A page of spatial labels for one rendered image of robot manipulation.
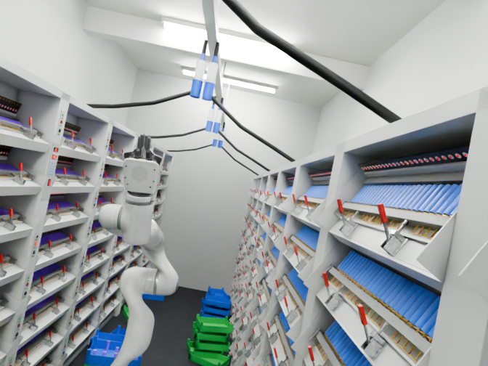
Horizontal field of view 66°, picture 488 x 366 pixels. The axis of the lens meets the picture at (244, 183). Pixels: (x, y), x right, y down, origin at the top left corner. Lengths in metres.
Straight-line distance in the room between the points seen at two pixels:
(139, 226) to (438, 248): 0.84
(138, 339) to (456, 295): 1.22
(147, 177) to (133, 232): 0.17
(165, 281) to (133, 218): 0.44
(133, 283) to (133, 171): 0.57
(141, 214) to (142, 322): 0.53
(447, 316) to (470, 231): 0.12
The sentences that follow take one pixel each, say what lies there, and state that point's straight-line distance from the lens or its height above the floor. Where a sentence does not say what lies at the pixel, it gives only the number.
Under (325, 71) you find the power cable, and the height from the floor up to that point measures 1.82.
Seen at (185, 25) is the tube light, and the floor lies 2.86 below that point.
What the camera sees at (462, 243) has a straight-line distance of 0.57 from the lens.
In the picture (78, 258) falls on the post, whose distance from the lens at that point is 2.74.
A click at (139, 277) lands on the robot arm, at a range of 1.57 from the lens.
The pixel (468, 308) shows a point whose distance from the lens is 0.55.
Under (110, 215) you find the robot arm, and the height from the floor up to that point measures 1.37.
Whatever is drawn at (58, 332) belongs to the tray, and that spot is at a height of 0.37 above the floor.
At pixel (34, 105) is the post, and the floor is 1.71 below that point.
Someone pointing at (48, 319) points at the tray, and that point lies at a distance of 2.60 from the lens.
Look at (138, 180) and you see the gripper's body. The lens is 1.15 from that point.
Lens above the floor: 1.52
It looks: 1 degrees up
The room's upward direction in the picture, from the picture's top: 11 degrees clockwise
